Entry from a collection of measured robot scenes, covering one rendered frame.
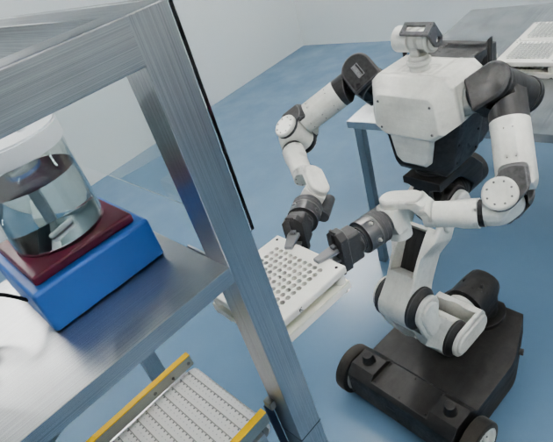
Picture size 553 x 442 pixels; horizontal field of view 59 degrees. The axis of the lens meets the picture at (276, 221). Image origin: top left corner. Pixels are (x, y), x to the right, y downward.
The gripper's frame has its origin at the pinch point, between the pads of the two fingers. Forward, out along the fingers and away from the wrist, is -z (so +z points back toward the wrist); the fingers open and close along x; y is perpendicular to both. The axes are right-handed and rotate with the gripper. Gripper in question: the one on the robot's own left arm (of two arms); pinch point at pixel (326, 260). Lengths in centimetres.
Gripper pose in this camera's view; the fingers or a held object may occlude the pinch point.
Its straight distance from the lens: 119.1
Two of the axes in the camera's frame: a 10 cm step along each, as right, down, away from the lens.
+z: 8.1, -4.7, 3.5
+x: 2.4, 8.1, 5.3
